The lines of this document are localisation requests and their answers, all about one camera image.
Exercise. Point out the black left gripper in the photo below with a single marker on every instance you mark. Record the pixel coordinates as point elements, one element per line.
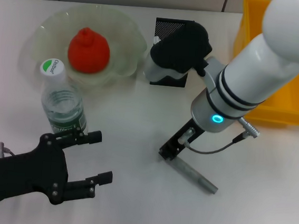
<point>24,176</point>

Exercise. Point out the orange fruit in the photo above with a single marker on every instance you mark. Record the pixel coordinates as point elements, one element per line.
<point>89,50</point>

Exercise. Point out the clear green-label water bottle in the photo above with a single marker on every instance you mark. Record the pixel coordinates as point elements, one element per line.
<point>60,103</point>

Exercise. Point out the clear wavy glass fruit plate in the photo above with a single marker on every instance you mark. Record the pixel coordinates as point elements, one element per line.
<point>124,40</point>

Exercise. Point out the green utility knife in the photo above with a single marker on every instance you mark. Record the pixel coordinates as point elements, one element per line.
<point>156,39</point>

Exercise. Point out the grey marker pen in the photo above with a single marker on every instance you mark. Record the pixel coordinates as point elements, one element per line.
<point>196,177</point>

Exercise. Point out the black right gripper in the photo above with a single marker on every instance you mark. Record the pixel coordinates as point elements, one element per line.
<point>184,139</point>

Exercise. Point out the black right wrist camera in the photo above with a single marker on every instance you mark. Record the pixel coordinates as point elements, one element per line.
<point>181,51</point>

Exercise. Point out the black mesh pen holder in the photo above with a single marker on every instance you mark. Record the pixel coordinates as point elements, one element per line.
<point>165,26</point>

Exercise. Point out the yellow plastic bin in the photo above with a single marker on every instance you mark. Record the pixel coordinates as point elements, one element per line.
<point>292,110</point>

